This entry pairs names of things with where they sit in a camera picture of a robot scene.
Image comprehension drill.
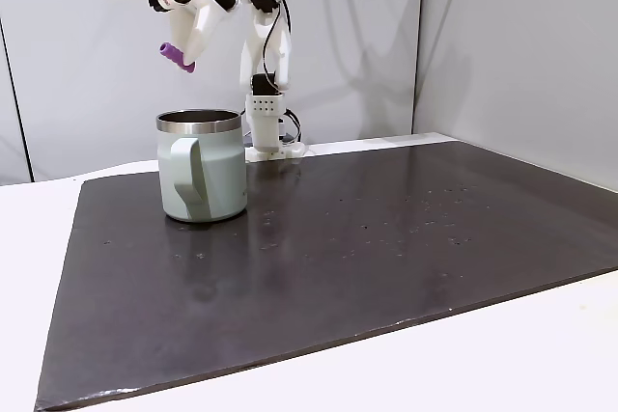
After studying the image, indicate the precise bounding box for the pale green steel-rim mug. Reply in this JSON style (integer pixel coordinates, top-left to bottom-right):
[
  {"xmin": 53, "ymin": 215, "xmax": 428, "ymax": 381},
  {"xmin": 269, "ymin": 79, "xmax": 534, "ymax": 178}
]
[{"xmin": 154, "ymin": 109, "xmax": 248, "ymax": 224}]

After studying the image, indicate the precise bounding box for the black base cable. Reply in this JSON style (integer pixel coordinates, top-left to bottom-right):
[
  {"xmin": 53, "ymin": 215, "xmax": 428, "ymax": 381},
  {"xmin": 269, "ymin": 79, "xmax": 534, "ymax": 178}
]
[{"xmin": 278, "ymin": 109, "xmax": 303, "ymax": 144}]

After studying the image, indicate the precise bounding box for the purple pen grip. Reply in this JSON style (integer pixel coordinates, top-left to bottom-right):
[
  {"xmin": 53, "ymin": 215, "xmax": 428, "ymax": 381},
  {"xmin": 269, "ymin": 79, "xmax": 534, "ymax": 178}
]
[{"xmin": 158, "ymin": 41, "xmax": 197, "ymax": 75}]

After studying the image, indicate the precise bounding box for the black table mat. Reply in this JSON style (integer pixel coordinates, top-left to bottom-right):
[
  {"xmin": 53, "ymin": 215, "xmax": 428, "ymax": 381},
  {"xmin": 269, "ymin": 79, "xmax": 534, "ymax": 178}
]
[{"xmin": 33, "ymin": 140, "xmax": 618, "ymax": 412}]

